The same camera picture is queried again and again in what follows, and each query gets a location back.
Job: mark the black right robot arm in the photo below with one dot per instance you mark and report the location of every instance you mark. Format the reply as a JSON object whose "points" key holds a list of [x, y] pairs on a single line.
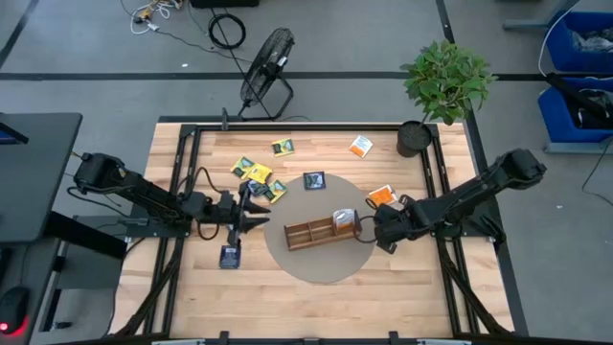
{"points": [[479, 189]]}

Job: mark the grey metal desk leg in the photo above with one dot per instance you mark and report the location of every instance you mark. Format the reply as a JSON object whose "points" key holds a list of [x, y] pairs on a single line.
{"points": [[536, 24]]}

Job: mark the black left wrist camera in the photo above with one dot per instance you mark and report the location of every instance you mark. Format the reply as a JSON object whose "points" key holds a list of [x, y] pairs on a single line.
{"points": [[226, 199]]}

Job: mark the black computer mouse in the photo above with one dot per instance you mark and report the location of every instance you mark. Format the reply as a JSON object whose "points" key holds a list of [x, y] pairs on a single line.
{"points": [[13, 306]]}

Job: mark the round grey mat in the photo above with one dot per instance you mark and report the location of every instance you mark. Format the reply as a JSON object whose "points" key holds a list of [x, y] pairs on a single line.
{"points": [[325, 263]]}

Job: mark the black floor fan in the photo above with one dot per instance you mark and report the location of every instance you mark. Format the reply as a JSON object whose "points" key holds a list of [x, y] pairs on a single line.
{"points": [[268, 62]]}

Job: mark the wooden tea organizer box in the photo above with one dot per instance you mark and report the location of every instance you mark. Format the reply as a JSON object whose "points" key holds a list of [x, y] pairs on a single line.
{"points": [[311, 235]]}

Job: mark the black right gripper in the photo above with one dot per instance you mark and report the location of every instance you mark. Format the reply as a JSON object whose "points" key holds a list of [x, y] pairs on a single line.
{"points": [[397, 223]]}

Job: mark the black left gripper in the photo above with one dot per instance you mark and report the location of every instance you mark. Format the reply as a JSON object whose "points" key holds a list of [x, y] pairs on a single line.
{"points": [[211, 213]]}

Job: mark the blue storage bin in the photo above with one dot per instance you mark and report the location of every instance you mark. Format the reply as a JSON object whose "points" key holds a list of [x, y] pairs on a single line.
{"points": [[558, 115], [560, 52]]}

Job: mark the black plant pot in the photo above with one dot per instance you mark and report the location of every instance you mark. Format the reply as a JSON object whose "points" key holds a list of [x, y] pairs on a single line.
{"points": [[413, 139]]}

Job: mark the black desk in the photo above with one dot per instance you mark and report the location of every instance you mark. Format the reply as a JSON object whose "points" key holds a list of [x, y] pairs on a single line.
{"points": [[38, 182]]}

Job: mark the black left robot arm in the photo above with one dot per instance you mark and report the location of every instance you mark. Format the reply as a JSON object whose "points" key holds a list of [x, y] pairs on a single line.
{"points": [[143, 194]]}

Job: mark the dark blue tea packet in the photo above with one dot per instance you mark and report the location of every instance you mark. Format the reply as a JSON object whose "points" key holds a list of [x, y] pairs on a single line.
{"points": [[257, 188], [314, 180], [230, 258]]}

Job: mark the flat black box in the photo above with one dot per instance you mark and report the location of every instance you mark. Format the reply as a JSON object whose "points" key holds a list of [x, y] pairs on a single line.
{"points": [[225, 3]]}

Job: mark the green leafy plant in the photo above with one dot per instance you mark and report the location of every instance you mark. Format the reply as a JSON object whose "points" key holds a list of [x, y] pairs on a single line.
{"points": [[447, 81]]}

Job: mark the black aluminium table frame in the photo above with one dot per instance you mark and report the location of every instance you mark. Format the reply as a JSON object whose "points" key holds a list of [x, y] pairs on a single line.
{"points": [[189, 153]]}

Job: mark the orange white tea packet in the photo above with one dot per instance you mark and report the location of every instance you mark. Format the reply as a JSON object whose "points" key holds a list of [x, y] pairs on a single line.
{"points": [[360, 146], [344, 219], [382, 195]]}

